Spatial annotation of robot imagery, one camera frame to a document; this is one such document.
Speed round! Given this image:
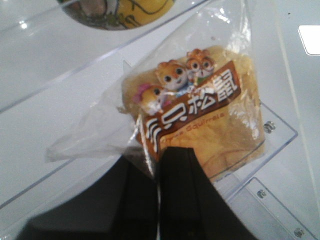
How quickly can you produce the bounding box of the packaged bread slice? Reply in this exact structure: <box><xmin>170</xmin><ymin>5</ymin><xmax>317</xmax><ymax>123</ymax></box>
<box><xmin>45</xmin><ymin>11</ymin><xmax>265</xmax><ymax>179</ymax></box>

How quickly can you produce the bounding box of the clear acrylic left tray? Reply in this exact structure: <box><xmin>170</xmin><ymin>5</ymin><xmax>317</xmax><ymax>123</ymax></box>
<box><xmin>0</xmin><ymin>0</ymin><xmax>320</xmax><ymax>240</ymax></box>

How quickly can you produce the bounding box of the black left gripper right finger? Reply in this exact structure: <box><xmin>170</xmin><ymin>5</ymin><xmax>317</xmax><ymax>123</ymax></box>
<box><xmin>159</xmin><ymin>147</ymin><xmax>256</xmax><ymax>240</ymax></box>

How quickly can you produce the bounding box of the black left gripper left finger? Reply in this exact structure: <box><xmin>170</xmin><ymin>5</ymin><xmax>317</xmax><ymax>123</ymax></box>
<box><xmin>23</xmin><ymin>157</ymin><xmax>158</xmax><ymax>240</ymax></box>

